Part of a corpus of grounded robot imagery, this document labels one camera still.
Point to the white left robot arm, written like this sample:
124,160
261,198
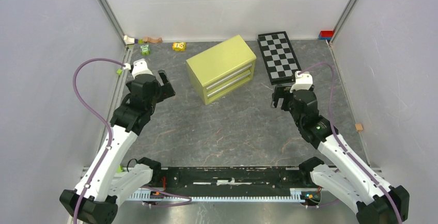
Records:
97,197

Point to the red blue blocks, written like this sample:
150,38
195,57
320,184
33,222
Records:
326,35

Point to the green owl toy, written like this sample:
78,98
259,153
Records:
145,49

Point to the wooden arch blocks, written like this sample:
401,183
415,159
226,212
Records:
131,41

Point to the green drawer cabinet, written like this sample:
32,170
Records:
221,69

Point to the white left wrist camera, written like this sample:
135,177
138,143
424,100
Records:
137,68

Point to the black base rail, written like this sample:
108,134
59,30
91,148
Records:
252,181

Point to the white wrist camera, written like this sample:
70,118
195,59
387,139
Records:
303,81
137,68

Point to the green cube near rail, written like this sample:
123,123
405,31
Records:
120,169

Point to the yellow owl toy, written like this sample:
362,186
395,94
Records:
179,46

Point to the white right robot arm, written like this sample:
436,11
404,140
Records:
369,196

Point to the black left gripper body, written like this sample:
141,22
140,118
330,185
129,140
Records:
157,97

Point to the black white chessboard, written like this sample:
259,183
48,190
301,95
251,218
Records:
279,57

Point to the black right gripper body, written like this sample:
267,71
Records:
295,114

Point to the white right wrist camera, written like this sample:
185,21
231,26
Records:
303,81

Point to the small wooden cube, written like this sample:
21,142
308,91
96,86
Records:
359,127

